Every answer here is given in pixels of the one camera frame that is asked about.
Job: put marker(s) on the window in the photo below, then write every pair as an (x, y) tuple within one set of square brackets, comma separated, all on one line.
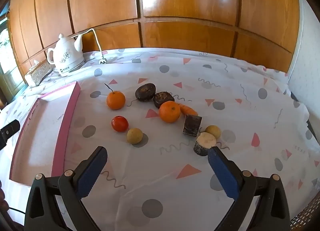
[(5, 53)]

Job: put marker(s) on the woven wicker seat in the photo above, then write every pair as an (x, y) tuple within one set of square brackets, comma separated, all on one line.
[(300, 218)]

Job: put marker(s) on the dark brown rectangular block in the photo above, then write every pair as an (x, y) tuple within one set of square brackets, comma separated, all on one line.
[(192, 124)]

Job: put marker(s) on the orange with short stem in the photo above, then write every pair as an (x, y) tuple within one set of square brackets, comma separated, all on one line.
[(169, 112)]

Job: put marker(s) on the red tomato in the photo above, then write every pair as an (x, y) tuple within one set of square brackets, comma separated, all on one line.
[(119, 124)]

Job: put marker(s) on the wooden panelled wardrobe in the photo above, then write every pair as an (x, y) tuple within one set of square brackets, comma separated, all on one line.
[(187, 3)]

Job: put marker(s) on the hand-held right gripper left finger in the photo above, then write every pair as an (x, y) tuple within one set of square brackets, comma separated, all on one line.
[(91, 173)]

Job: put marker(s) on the pink shallow tray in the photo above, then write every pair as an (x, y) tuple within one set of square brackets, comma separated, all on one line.
[(37, 133)]

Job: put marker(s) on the black chair frame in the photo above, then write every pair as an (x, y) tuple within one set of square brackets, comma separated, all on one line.
[(294, 96)]

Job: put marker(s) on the orange with long stem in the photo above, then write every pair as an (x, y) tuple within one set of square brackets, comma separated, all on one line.
[(115, 101)]

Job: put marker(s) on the orange carrot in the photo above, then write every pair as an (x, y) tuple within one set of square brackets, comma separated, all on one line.
[(186, 109)]

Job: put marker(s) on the patterned tissue box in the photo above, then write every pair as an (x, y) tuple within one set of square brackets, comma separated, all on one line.
[(38, 74)]

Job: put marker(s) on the small yellow potato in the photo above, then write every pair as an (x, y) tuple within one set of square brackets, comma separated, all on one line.
[(135, 136), (213, 131)]

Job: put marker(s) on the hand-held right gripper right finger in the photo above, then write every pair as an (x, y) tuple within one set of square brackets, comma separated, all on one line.
[(222, 176)]

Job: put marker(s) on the printed white tablecloth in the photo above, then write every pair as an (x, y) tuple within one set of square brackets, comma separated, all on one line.
[(160, 183)]

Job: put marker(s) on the textured dark brown round cake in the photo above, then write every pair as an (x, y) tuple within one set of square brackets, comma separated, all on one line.
[(162, 98)]

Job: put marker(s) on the white ceramic electric kettle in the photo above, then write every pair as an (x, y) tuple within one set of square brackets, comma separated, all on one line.
[(66, 55)]

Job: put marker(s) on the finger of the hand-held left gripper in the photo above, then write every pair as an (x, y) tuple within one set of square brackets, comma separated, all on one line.
[(8, 131)]

